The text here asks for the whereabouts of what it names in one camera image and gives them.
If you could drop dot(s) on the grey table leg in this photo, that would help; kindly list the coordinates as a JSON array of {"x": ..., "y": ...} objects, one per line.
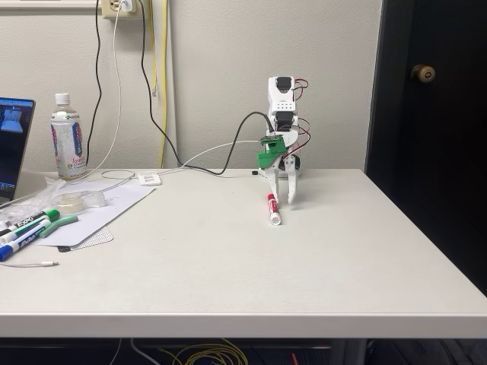
[{"x": 348, "y": 351}]

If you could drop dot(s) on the light green plastic clip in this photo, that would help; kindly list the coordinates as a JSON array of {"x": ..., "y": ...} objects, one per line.
[{"x": 64, "y": 220}]

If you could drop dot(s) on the green Expo marker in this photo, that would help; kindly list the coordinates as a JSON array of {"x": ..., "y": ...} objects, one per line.
[{"x": 54, "y": 214}]

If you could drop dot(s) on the brass door knob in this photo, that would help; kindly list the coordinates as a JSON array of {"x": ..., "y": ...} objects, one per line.
[{"x": 422, "y": 73}]

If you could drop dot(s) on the blue Expo marker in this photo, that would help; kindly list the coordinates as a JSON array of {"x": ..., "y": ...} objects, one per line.
[{"x": 9, "y": 251}]

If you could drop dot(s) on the white paper sheet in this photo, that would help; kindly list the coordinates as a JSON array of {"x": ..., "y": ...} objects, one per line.
[{"x": 114, "y": 213}]

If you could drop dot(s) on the clear tape dispenser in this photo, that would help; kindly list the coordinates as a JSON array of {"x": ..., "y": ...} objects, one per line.
[{"x": 76, "y": 200}]

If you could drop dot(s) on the black door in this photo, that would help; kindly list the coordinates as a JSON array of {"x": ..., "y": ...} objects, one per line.
[{"x": 437, "y": 190}]

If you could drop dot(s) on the black Expo marker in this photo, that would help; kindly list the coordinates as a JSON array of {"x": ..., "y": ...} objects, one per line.
[{"x": 34, "y": 228}]

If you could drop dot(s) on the grey laptop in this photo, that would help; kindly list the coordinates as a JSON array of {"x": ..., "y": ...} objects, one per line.
[{"x": 11, "y": 152}]

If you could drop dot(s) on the red Expo marker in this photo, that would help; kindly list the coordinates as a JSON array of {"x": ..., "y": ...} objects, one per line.
[{"x": 273, "y": 209}]

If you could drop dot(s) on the white adapter hub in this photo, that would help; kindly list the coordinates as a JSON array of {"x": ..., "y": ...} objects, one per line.
[{"x": 149, "y": 178}]

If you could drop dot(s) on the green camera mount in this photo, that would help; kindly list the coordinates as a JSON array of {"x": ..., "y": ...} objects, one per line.
[{"x": 271, "y": 154}]

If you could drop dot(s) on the beige wall outlet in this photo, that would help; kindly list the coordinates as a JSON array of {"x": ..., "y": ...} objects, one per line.
[{"x": 110, "y": 11}]

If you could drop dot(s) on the white charger plug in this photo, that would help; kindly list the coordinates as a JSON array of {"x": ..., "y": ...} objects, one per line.
[{"x": 126, "y": 5}]

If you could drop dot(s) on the clear drink bottle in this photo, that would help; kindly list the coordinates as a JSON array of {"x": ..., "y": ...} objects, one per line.
[{"x": 68, "y": 140}]

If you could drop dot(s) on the clear plastic bag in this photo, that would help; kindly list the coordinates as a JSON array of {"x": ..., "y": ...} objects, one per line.
[{"x": 53, "y": 186}]

